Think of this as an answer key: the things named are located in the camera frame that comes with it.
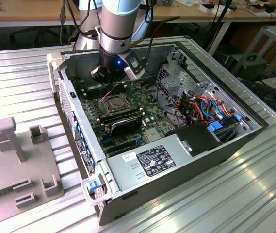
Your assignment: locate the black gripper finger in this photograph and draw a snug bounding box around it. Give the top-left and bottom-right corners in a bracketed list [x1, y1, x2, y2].
[88, 67, 104, 85]

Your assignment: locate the metal locking lever wire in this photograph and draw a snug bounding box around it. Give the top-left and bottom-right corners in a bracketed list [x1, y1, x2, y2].
[103, 84, 119, 99]

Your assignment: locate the CPU socket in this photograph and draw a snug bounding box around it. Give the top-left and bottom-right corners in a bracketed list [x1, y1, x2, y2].
[98, 94, 130, 116]

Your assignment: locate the black RAM stick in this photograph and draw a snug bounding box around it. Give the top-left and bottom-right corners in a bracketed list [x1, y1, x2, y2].
[98, 108, 145, 123]

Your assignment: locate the black graphics card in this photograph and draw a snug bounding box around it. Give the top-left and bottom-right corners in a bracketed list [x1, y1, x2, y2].
[108, 116, 144, 137]

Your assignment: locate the silver drive cage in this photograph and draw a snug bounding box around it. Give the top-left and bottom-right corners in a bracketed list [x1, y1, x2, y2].
[156, 44, 196, 110]

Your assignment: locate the green motherboard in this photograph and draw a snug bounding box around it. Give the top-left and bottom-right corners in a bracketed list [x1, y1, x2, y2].
[76, 81, 177, 157]

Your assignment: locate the silver chipset heatsink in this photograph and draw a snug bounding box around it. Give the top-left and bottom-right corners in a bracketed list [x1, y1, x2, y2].
[144, 128, 164, 143]

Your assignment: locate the silver power supply unit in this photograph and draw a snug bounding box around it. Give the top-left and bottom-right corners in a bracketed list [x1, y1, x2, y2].
[106, 134, 194, 192]

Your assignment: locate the wooden desk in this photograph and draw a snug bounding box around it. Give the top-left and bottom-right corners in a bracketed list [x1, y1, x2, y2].
[0, 0, 276, 28]

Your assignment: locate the blue case latch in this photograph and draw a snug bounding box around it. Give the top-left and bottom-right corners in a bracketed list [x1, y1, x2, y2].
[86, 181, 100, 193]

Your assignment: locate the white box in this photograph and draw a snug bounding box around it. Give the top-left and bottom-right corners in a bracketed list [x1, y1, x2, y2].
[199, 2, 232, 15]

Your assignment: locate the blue disk carrier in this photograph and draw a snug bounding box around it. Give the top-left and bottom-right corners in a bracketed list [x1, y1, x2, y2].
[207, 120, 240, 144]

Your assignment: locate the grey parts rack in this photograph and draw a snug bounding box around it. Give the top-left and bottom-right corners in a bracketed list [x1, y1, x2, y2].
[0, 116, 65, 230]

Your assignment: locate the grey open PC case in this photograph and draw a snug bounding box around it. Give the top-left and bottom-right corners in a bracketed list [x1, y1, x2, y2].
[46, 36, 270, 226]

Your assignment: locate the black box with fan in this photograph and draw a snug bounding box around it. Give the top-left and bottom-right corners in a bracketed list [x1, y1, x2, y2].
[237, 54, 269, 82]

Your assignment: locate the black case side panel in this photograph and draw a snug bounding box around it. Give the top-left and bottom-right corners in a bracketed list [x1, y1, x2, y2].
[240, 79, 276, 120]

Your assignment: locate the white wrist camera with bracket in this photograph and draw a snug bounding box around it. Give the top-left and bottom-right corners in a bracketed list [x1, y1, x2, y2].
[118, 50, 146, 82]

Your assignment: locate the hanging cable with connector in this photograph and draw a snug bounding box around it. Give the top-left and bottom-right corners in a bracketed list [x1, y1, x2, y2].
[59, 0, 68, 46]

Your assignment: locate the orange wire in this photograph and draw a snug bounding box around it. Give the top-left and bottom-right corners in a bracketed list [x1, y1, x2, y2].
[174, 96, 203, 123]

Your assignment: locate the blue wire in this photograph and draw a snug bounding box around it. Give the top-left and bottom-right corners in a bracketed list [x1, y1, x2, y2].
[200, 97, 226, 121]

